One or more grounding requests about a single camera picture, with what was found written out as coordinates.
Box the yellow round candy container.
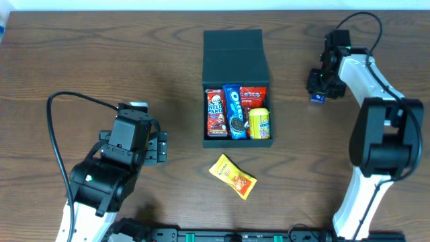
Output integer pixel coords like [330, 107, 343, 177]
[249, 108, 270, 140]

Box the black gift box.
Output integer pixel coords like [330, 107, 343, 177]
[202, 29, 275, 148]

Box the red Hello Panda box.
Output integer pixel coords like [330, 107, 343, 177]
[206, 89, 228, 138]

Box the blue Eclipse mint box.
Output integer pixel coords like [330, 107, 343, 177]
[310, 93, 325, 104]

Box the yellow orange snack packet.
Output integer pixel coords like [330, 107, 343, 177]
[209, 154, 257, 200]

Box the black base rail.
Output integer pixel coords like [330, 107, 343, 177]
[144, 224, 407, 242]

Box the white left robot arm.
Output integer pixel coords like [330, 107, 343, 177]
[56, 130, 167, 241]

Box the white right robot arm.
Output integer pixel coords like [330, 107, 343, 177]
[306, 30, 424, 241]

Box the red Hacks candy bag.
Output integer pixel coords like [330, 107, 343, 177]
[240, 87, 267, 130]

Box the blue Oreo cookie pack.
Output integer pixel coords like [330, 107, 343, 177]
[222, 84, 247, 140]

